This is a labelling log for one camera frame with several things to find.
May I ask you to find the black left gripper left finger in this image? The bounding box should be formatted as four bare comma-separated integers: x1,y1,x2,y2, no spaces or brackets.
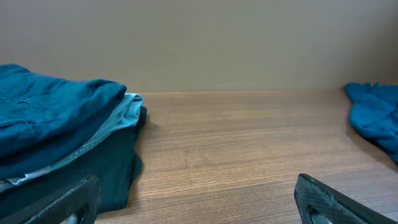
24,175,101,223

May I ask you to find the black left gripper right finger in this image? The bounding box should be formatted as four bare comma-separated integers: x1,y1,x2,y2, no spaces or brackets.
294,174,397,224

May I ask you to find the blue polo shirt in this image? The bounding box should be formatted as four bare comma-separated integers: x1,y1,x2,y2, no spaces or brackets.
345,83,397,162

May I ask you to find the folded black garment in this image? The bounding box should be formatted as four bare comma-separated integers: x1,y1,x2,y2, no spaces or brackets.
1,106,147,218

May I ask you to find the folded dark blue garment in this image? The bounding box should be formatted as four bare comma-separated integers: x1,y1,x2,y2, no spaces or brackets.
1,64,126,179

